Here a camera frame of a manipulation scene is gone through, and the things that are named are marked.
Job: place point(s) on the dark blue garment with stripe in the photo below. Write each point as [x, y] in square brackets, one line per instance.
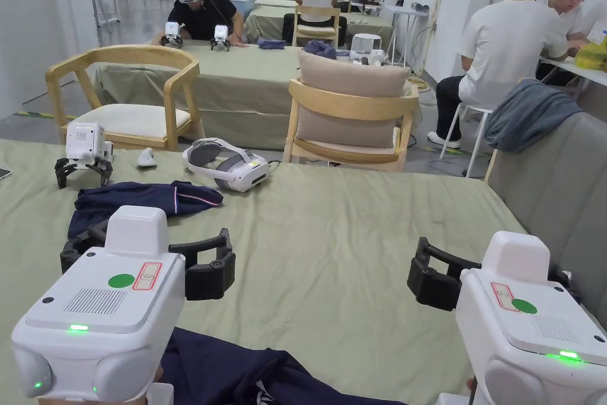
[142, 198]

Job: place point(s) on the dark blue shirt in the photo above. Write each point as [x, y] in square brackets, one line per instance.
[227, 372]

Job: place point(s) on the yellow bag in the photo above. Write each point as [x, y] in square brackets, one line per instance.
[590, 56]

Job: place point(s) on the person's right hand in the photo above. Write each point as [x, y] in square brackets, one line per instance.
[470, 383]

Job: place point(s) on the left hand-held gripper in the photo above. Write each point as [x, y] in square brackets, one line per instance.
[95, 329]

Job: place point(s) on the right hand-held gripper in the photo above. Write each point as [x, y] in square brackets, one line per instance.
[526, 343]

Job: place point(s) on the beige cushion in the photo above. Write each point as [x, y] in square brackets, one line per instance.
[351, 73]

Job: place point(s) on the dark phone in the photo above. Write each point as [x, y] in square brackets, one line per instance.
[4, 174]

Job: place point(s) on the grey-blue blanket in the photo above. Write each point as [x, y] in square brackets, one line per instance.
[526, 111]

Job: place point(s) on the person's left hand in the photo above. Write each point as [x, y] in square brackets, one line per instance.
[157, 374]

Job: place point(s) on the spare hand-held gripper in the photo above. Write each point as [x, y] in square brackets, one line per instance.
[83, 139]

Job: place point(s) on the white headset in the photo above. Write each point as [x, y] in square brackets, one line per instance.
[237, 172]

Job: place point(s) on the wooden armchair with white seat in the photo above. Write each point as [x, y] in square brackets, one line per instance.
[133, 122]

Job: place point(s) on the blue-grey garment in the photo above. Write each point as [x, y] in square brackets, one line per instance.
[320, 49]
[271, 44]

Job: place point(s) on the white hand controller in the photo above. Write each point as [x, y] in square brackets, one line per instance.
[146, 158]

